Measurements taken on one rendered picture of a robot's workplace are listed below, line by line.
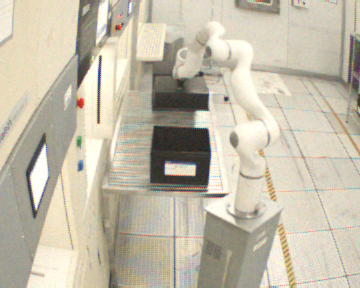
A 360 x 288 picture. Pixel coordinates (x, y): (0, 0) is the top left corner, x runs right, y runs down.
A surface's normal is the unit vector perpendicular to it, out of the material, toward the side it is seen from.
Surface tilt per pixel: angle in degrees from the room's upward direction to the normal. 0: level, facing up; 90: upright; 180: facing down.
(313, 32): 90
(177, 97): 90
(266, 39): 90
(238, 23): 90
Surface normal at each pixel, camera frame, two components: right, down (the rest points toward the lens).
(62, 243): 0.01, 0.44
